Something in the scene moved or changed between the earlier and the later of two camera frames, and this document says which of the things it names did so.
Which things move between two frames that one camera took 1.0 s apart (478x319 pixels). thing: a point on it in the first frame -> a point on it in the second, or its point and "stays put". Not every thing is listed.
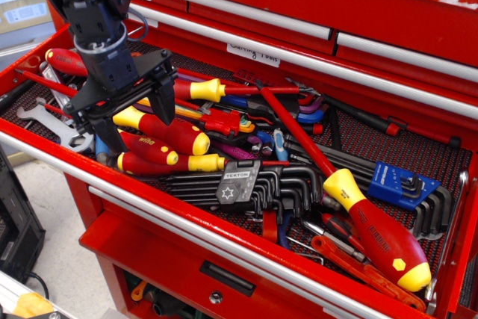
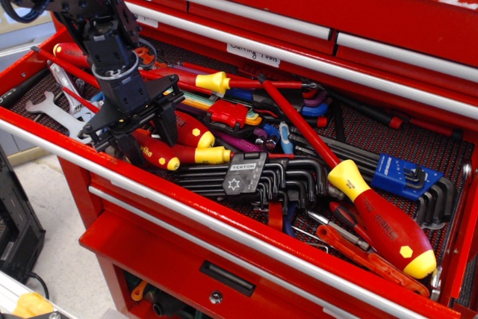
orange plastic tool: (371, 275) -> (382, 265)
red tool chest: (322, 162) stays put
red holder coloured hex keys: (218, 120) -> (231, 114)
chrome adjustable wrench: (60, 95) -> (76, 107)
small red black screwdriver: (340, 228) -> (343, 214)
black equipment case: (22, 234) stays put
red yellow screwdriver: (134, 163) -> (193, 155)
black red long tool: (392, 125) -> (393, 121)
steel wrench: (72, 139) -> (48, 106)
